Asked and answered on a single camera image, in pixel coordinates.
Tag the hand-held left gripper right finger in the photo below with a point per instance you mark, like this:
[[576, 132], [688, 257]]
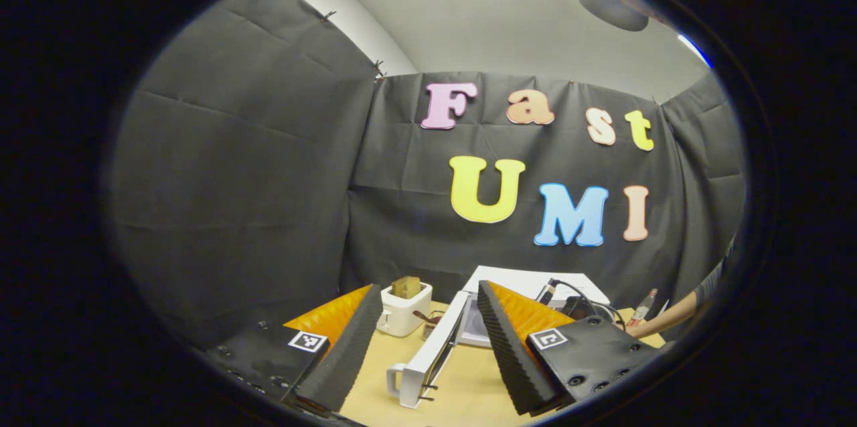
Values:
[[512, 357]]

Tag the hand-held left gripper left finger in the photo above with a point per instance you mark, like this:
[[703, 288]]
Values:
[[348, 360]]

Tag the white microwave oven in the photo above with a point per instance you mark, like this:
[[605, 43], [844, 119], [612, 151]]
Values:
[[428, 353]]

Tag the white toaster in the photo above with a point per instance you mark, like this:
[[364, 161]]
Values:
[[402, 316]]

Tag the clear bottle with red label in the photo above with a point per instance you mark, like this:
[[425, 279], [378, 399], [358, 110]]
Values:
[[647, 310]]

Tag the small striped container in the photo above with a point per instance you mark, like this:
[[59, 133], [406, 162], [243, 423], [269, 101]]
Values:
[[429, 331]]

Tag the brown bread slice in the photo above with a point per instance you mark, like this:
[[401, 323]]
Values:
[[406, 288]]

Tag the black backdrop cloth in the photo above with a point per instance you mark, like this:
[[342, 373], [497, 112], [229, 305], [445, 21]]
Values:
[[254, 166]]

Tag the dark round dome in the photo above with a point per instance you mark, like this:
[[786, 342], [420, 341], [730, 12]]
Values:
[[612, 2]]

